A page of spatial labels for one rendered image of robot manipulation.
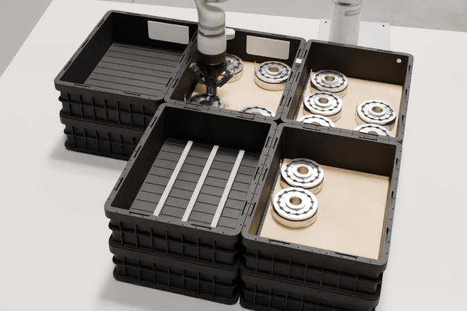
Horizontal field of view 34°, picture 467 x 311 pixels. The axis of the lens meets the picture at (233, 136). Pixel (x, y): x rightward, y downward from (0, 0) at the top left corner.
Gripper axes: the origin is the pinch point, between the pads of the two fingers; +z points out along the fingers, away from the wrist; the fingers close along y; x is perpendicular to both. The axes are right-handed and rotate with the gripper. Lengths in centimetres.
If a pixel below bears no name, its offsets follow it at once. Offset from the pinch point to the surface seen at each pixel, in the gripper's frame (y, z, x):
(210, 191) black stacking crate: 9.8, 2.8, -35.5
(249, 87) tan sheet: 8.8, 2.6, 8.4
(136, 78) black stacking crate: -23.1, 2.6, 3.6
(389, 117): 48.0, -0.4, 0.9
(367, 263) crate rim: 48, -7, -57
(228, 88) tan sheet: 3.3, 2.6, 6.1
